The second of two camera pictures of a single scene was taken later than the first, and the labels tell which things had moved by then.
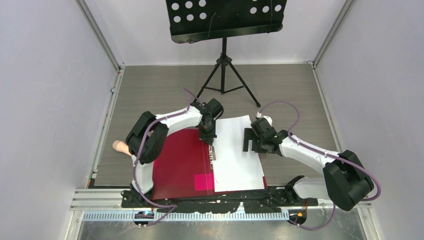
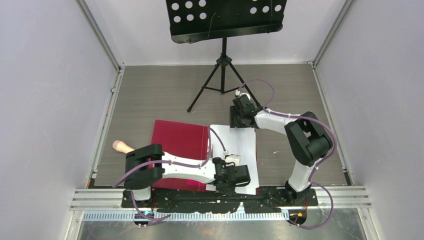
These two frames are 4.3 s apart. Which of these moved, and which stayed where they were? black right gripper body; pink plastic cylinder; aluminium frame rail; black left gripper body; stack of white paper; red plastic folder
Moved: stack of white paper; black left gripper body; black right gripper body; red plastic folder
Stayed: aluminium frame rail; pink plastic cylinder
